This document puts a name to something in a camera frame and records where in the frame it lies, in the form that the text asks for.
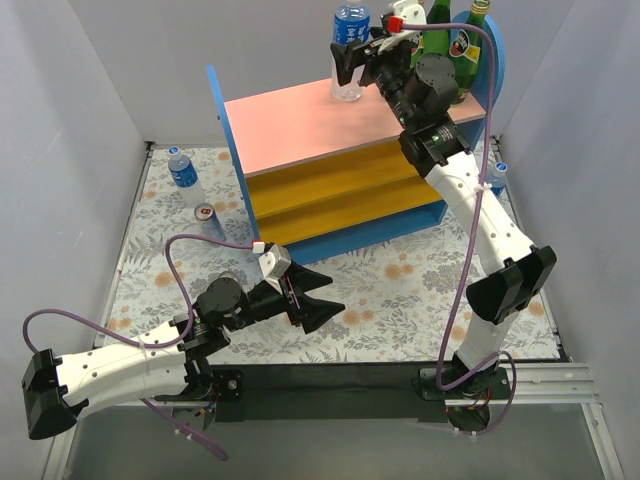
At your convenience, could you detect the water bottle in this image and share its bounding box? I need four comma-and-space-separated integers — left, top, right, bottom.
485, 161, 508, 198
330, 0, 370, 102
168, 146, 206, 209

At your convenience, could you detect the green Perrier bottle red label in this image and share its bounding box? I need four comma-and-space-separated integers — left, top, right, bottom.
449, 0, 491, 105

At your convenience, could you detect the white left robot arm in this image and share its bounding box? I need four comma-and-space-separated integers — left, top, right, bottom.
21, 263, 345, 440

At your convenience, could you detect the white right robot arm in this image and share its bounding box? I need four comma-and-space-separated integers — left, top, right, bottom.
330, 35, 557, 436

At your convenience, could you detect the blue wooden shelf unit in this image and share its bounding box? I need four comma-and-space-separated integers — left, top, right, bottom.
205, 12, 507, 264

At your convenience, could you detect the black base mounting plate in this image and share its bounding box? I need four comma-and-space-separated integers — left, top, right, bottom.
154, 360, 516, 426

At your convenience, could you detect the red bull can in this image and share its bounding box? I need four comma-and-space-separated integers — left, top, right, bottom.
194, 203, 226, 241

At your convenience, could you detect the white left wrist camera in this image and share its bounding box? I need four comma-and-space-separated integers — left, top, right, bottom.
251, 240, 292, 293

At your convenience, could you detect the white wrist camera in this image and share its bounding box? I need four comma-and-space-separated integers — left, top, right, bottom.
251, 240, 292, 293
379, 0, 426, 53

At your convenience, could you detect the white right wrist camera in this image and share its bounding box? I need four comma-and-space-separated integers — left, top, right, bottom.
379, 0, 426, 53

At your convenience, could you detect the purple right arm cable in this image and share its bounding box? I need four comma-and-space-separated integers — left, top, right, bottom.
402, 22, 517, 436

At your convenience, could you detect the aluminium frame rail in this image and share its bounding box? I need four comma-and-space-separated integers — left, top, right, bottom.
45, 362, 623, 479

